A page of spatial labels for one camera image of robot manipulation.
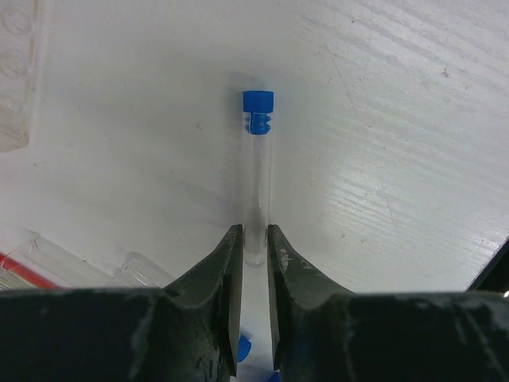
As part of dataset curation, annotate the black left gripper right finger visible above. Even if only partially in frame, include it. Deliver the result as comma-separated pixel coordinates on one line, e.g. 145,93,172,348
267,224,508,381

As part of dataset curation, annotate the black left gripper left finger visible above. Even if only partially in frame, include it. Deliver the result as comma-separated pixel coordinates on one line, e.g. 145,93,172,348
1,225,243,381

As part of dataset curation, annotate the blue capped test tube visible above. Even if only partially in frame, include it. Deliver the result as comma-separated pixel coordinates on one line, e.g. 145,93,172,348
109,251,175,288

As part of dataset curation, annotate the red orange stirring rod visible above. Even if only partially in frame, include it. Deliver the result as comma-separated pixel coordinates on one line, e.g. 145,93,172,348
1,253,60,290

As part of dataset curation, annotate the clear plastic tube rack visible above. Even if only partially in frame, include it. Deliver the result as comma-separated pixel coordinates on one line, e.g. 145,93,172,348
1,0,52,153

